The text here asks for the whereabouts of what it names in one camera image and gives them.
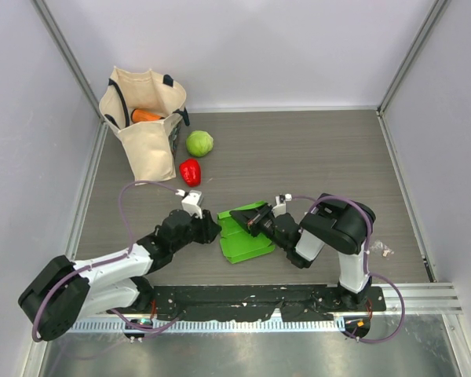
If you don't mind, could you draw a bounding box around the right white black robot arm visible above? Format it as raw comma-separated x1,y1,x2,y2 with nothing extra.
229,193,376,310

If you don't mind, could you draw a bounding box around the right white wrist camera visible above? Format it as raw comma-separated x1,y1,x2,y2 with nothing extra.
272,193,293,217

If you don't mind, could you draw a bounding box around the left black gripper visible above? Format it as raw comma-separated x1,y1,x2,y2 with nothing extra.
171,207,221,252

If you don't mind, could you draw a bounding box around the orange carrot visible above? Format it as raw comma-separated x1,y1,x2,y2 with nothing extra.
131,108,164,123

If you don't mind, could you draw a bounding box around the white slotted cable duct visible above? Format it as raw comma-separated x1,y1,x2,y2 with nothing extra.
68,315,345,337

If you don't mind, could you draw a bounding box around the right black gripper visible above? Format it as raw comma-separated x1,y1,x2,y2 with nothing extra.
229,203,290,251

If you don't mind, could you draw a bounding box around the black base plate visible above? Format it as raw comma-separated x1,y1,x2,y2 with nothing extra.
105,283,388,322

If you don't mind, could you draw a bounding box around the small clear plastic bag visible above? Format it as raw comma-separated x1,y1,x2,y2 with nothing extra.
369,240,394,258

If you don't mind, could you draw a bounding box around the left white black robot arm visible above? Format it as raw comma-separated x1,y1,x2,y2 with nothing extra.
18,210,221,342

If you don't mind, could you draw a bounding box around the green paper box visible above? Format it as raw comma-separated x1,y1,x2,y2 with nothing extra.
217,210,276,264

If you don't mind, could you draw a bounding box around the green cabbage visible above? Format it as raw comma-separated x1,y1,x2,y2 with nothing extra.
185,130,214,157

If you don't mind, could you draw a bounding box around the red bell pepper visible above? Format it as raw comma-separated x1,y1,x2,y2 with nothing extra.
179,159,202,187

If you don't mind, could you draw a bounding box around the beige canvas tote bag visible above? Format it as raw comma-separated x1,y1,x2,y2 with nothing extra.
99,68,190,181

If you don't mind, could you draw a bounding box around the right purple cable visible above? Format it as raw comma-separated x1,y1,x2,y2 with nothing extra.
290,194,406,346

